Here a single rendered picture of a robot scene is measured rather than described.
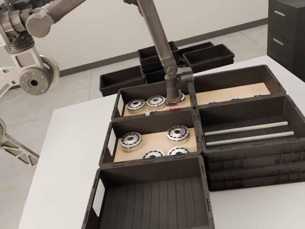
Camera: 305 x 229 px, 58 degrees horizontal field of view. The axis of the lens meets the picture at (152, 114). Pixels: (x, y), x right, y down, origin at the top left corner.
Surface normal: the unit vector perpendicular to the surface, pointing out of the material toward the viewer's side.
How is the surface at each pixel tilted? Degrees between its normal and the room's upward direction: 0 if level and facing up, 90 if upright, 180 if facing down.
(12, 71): 90
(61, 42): 90
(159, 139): 0
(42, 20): 96
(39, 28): 96
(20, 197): 0
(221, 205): 0
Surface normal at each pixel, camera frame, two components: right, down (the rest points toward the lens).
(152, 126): -0.04, 0.57
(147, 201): -0.21, -0.80
